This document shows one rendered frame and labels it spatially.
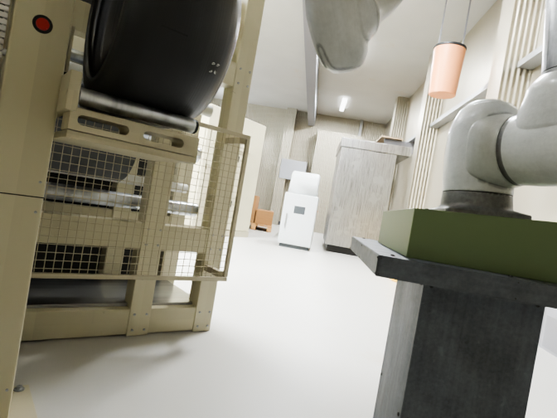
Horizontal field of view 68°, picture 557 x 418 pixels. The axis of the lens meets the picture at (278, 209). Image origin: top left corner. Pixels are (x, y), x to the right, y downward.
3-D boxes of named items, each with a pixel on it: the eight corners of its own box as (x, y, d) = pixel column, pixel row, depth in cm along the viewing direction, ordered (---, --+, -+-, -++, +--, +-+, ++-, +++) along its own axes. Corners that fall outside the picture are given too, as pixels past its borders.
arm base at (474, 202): (491, 221, 110) (492, 201, 110) (534, 222, 88) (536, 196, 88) (421, 214, 112) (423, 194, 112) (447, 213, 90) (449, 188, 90)
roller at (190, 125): (75, 82, 107) (70, 98, 108) (76, 89, 104) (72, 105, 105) (196, 117, 128) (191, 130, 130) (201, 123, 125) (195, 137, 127)
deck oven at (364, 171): (392, 263, 715) (412, 148, 711) (322, 250, 725) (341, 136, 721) (377, 253, 872) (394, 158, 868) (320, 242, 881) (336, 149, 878)
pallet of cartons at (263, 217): (275, 229, 1055) (280, 200, 1053) (270, 232, 924) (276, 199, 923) (239, 223, 1061) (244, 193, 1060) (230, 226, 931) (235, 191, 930)
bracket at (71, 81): (64, 108, 100) (70, 68, 100) (40, 118, 131) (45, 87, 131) (79, 112, 102) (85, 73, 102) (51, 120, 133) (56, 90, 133)
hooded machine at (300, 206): (311, 251, 671) (325, 173, 669) (276, 245, 674) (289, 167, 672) (310, 247, 740) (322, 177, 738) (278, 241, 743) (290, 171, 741)
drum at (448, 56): (462, 93, 487) (472, 43, 486) (430, 89, 490) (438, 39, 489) (452, 101, 525) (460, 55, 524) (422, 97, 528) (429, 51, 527)
